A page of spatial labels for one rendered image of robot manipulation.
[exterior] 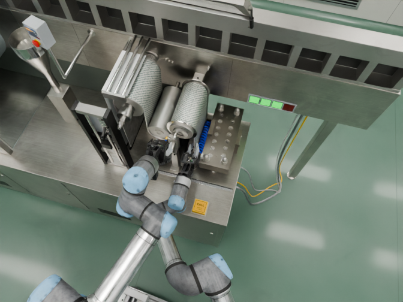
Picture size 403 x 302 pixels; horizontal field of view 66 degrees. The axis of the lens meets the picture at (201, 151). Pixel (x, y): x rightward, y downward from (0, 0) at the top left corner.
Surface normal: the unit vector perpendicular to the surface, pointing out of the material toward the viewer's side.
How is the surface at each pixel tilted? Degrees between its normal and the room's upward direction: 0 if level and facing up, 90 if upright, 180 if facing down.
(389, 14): 90
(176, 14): 90
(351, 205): 0
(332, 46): 90
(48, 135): 0
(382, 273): 0
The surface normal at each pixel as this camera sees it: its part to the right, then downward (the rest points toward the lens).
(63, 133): 0.02, -0.45
